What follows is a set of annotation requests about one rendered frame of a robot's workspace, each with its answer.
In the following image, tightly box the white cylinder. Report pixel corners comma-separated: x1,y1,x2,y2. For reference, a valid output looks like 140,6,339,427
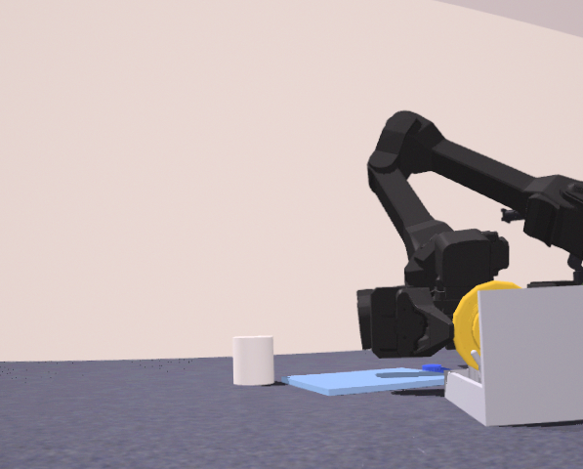
233,336,274,385

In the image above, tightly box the yellow round plate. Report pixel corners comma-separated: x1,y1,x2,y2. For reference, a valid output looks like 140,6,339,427
453,280,521,370

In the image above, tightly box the light blue flat mat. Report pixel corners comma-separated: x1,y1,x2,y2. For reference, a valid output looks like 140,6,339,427
281,368,444,396

